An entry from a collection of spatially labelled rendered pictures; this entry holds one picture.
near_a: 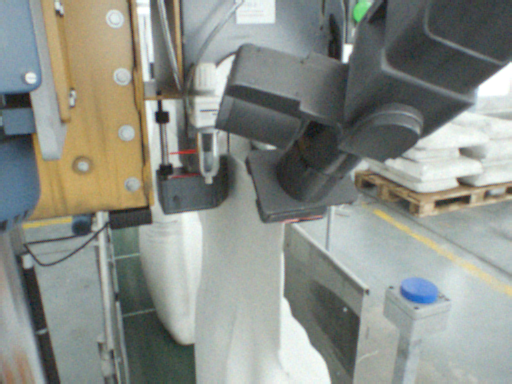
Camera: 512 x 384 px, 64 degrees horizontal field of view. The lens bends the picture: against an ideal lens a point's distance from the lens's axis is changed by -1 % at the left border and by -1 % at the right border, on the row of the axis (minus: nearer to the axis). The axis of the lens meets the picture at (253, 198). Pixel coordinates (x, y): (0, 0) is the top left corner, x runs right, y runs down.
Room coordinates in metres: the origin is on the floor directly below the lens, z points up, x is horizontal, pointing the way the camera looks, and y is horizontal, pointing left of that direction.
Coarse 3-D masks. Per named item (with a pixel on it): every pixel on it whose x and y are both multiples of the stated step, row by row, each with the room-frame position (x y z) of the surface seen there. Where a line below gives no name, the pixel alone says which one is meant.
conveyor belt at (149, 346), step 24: (120, 240) 1.70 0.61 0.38; (120, 264) 1.49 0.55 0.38; (120, 288) 1.31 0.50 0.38; (144, 288) 1.31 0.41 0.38; (144, 312) 1.17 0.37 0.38; (144, 336) 1.04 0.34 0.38; (168, 336) 1.04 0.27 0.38; (144, 360) 0.94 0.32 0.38; (168, 360) 0.94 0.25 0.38; (192, 360) 0.94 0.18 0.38
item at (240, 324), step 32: (224, 224) 0.66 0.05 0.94; (256, 224) 0.49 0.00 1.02; (224, 256) 0.66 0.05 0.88; (256, 256) 0.49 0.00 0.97; (224, 288) 0.59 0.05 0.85; (256, 288) 0.49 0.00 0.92; (224, 320) 0.54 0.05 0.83; (256, 320) 0.48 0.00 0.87; (288, 320) 0.54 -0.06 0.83; (224, 352) 0.49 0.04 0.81; (256, 352) 0.45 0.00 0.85; (288, 352) 0.44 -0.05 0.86
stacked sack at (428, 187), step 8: (368, 168) 3.49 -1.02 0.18; (376, 168) 3.39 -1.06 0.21; (384, 176) 3.31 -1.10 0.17; (392, 176) 3.20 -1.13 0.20; (408, 184) 3.02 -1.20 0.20; (416, 184) 2.95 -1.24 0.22; (424, 184) 2.96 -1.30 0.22; (432, 184) 2.98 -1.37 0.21; (440, 184) 3.00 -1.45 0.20; (448, 184) 3.03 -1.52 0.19; (456, 184) 3.05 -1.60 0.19; (424, 192) 2.94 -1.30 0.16
